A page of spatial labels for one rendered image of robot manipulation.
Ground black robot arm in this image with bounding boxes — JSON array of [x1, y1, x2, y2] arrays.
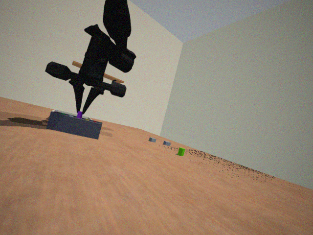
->
[[84, 0, 136, 72]]

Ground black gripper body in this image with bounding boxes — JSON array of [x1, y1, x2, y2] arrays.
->
[[45, 50, 127, 97]]

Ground small green block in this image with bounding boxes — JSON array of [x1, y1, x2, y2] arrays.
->
[[178, 148, 185, 156]]

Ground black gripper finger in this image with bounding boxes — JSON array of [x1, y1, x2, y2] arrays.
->
[[69, 81, 85, 112], [82, 87, 104, 114]]

